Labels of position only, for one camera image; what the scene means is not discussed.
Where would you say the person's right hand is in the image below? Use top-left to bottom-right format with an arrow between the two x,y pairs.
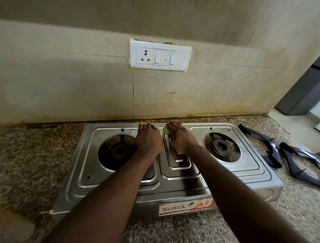
166,119 -> 200,155

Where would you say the person's left hand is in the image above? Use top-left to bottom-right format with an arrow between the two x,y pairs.
136,121 -> 164,158

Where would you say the yellow-green scrub sponge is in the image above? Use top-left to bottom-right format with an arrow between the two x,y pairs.
163,125 -> 185,154

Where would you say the stainless steel two-burner gas stove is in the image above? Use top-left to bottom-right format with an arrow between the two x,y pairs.
51,122 -> 284,218

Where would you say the person's right forearm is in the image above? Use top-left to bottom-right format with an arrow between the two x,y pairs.
185,146 -> 312,243

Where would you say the person's left forearm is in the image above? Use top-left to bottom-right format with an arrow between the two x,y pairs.
44,150 -> 162,243

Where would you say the black gas burner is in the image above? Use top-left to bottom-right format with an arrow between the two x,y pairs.
207,134 -> 237,161
108,136 -> 138,163

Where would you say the black metal pan support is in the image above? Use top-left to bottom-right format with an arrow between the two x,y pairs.
238,124 -> 283,169
279,142 -> 320,187

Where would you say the grey refrigerator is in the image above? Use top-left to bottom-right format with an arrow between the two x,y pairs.
274,55 -> 320,116

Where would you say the white wall socket switch plate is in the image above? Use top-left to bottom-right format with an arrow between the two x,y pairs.
129,39 -> 193,72

